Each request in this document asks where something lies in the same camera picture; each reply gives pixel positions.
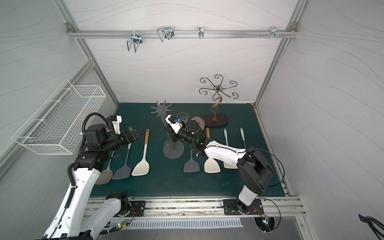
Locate cream utensil orange handle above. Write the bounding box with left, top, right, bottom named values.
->
left=132, top=129, right=150, bottom=177

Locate grey utensil mint handle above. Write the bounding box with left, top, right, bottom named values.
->
left=183, top=149, right=200, bottom=173

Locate grey turner mint handle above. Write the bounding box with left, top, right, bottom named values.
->
left=112, top=144, right=132, bottom=180

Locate white spatula light wood handle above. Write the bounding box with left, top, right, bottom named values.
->
left=204, top=158, right=221, bottom=174

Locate cream spatula mint handle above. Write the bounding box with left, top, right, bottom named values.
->
left=224, top=128, right=236, bottom=169

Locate grey spatula mint handle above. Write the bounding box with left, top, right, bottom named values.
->
left=240, top=128, right=247, bottom=149

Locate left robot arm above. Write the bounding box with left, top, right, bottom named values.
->
left=42, top=113, right=143, bottom=240

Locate grey utensil rack stand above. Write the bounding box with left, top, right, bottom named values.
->
left=151, top=101, right=185, bottom=160

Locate clear drinking glass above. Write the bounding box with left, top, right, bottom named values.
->
left=177, top=112, right=190, bottom=123

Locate pink striped bowl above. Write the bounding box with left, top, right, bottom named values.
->
left=191, top=117, right=205, bottom=131

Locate brown metal scroll stand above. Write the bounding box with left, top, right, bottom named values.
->
left=199, top=74, right=239, bottom=128

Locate metal double hook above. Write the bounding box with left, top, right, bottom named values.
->
left=127, top=33, right=143, bottom=53

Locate white vent strip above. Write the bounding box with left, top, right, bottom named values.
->
left=123, top=218, right=244, bottom=230

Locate small metal hook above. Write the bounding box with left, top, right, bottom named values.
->
left=198, top=27, right=204, bottom=39

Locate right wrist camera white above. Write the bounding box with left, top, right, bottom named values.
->
left=165, top=115, right=183, bottom=134

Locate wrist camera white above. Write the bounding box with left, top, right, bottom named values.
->
left=165, top=115, right=183, bottom=134
left=109, top=115, right=122, bottom=135

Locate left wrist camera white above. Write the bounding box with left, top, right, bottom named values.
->
left=109, top=115, right=122, bottom=135

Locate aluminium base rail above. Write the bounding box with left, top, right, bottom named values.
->
left=130, top=197, right=307, bottom=220

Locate white wire basket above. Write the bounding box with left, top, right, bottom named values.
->
left=11, top=80, right=106, bottom=155

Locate aluminium top rail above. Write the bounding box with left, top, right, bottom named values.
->
left=67, top=26, right=299, bottom=40

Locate metal wire hook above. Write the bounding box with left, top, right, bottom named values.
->
left=157, top=27, right=175, bottom=42

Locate metal bracket hook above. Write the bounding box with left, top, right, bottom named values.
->
left=260, top=27, right=287, bottom=39

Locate black cable bundle corner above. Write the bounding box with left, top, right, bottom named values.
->
left=359, top=214, right=384, bottom=240

